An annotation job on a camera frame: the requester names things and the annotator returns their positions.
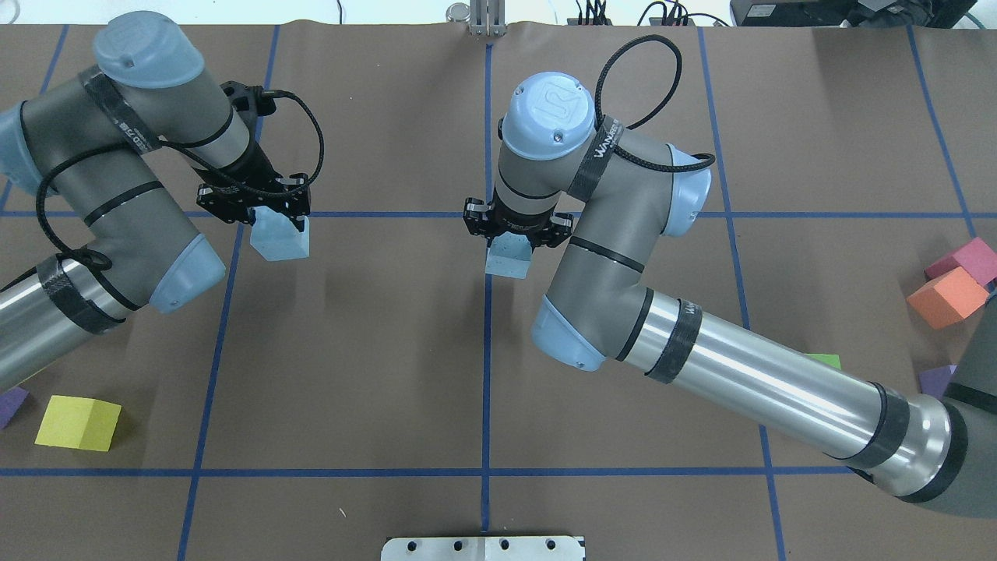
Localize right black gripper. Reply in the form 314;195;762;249
463;198;574;248

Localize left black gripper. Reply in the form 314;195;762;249
196;175;312;233

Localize light blue foam block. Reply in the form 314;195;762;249
484;233;534;280
249;206;310;262

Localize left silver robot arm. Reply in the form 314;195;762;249
1;11;317;390

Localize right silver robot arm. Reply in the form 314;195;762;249
464;72;996;518

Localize yellow foam block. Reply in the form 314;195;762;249
34;395;122;452

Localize black laptop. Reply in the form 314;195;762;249
729;1;977;29

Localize left purple foam block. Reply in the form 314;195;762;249
0;386;30;429

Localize purple foam block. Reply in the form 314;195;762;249
0;386;30;429
918;365;958;399

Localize green foam block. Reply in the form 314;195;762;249
807;354;843;369

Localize right orange foam block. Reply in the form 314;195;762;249
907;266;989;330

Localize right purple foam block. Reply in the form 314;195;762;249
918;365;958;399

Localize magenta foam block near orange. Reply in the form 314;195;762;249
925;237;996;285

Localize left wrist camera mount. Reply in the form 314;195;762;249
220;81;277;143

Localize right black camera cable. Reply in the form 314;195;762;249
594;34;716;174

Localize black camera cable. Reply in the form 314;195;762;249
35;90;326;273
594;34;716;174

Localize left black camera cable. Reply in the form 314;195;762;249
35;90;326;273

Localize aluminium frame post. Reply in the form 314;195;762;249
467;0;508;37

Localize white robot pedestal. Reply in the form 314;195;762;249
380;535;587;560

